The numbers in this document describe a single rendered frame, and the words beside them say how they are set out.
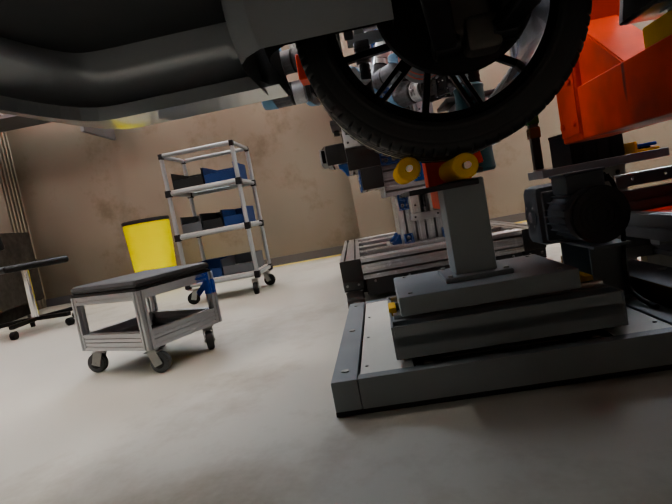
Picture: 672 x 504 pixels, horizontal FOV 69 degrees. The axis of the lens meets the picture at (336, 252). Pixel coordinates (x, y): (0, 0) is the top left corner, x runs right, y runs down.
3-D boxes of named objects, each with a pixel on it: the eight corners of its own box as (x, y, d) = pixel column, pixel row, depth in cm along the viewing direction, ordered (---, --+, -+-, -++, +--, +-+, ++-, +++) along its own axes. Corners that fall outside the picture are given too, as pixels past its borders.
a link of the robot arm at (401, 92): (383, 88, 181) (387, 111, 182) (405, 78, 173) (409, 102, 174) (398, 88, 186) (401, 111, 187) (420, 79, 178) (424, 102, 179)
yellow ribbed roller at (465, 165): (456, 180, 107) (452, 153, 107) (439, 184, 136) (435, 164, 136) (483, 175, 107) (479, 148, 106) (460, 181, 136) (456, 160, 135)
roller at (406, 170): (399, 182, 115) (395, 158, 115) (394, 186, 144) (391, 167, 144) (423, 178, 114) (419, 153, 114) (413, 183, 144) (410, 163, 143)
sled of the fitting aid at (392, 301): (397, 364, 109) (389, 322, 108) (391, 324, 145) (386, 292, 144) (629, 329, 104) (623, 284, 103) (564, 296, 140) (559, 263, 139)
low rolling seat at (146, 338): (85, 375, 187) (65, 288, 184) (162, 344, 217) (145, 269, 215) (158, 378, 164) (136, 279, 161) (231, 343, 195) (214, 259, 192)
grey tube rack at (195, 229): (186, 307, 319) (153, 154, 311) (207, 294, 361) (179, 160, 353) (265, 293, 314) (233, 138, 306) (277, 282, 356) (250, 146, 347)
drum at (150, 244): (174, 291, 429) (158, 215, 423) (129, 299, 431) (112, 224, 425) (190, 283, 471) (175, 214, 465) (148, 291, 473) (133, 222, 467)
